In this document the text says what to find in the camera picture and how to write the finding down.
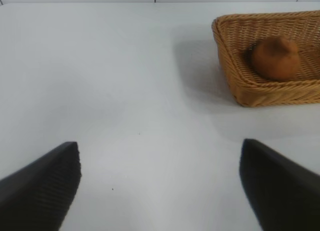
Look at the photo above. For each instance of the woven wicker basket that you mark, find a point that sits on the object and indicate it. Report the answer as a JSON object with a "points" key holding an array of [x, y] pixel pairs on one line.
{"points": [[250, 91]]}

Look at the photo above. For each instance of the orange plush fruit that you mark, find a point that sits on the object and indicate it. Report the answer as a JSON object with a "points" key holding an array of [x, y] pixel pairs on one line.
{"points": [[275, 61]]}

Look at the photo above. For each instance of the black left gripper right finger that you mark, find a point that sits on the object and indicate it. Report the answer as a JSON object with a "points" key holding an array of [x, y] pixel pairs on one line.
{"points": [[280, 191]]}

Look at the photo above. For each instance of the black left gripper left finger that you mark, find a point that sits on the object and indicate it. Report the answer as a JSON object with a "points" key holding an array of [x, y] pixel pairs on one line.
{"points": [[37, 191]]}

